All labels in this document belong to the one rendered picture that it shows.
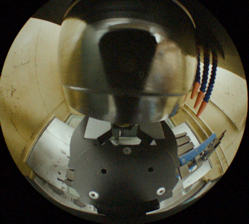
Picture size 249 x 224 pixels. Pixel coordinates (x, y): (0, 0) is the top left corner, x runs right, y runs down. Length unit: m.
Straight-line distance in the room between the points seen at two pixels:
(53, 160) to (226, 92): 1.91
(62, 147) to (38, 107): 0.57
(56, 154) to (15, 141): 0.55
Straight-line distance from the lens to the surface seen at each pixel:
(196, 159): 0.42
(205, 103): 0.19
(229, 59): 0.25
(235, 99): 1.01
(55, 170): 1.03
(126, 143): 0.65
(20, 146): 1.11
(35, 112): 1.09
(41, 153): 1.10
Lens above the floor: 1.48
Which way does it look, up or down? 28 degrees down
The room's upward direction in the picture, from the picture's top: 3 degrees clockwise
